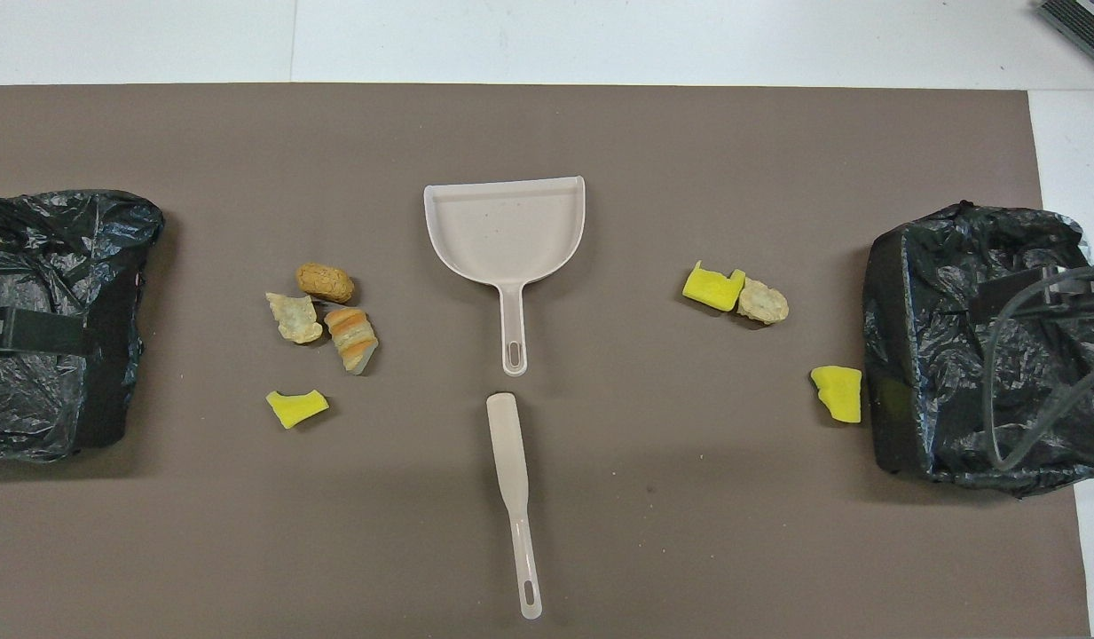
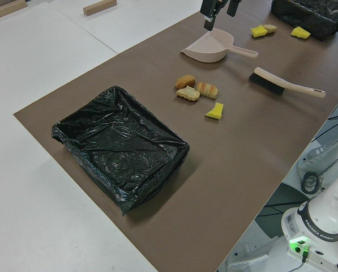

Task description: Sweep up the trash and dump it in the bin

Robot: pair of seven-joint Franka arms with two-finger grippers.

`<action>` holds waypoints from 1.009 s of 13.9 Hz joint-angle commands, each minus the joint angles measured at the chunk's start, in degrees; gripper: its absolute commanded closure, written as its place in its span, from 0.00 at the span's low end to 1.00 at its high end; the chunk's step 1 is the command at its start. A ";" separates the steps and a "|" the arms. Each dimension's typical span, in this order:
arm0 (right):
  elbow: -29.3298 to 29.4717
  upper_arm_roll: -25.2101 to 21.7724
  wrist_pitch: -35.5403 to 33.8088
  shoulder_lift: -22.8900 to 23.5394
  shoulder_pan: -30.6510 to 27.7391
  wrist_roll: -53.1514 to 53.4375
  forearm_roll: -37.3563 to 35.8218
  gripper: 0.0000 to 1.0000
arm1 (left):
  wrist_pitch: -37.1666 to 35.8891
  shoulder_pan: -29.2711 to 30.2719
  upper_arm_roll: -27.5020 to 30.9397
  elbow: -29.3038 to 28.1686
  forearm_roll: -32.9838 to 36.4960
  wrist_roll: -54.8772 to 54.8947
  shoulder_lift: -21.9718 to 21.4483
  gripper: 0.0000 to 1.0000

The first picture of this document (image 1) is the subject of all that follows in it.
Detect pale bread chunk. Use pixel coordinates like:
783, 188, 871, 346
738, 278, 790, 326

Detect pale cracker chunk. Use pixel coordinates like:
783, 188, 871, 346
264, 292, 324, 345

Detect brown bread roll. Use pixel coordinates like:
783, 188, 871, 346
295, 262, 356, 304

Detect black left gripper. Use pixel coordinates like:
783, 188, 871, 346
0, 305, 88, 357

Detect black bag lined bin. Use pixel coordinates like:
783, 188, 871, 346
0, 189, 166, 463
862, 202, 1094, 498

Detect beige plastic dustpan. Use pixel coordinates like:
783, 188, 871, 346
423, 176, 587, 377

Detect brown table mat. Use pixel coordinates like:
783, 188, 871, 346
0, 84, 1093, 639

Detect notched yellow sponge piece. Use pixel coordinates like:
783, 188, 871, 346
682, 260, 747, 312

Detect striped orange bread piece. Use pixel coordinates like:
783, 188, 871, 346
324, 306, 380, 376

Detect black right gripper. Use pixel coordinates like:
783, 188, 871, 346
971, 264, 1094, 322

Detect beige hand brush black bristles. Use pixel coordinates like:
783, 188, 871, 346
486, 392, 544, 620

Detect grey ribbed device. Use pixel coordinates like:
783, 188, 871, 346
1037, 0, 1094, 52

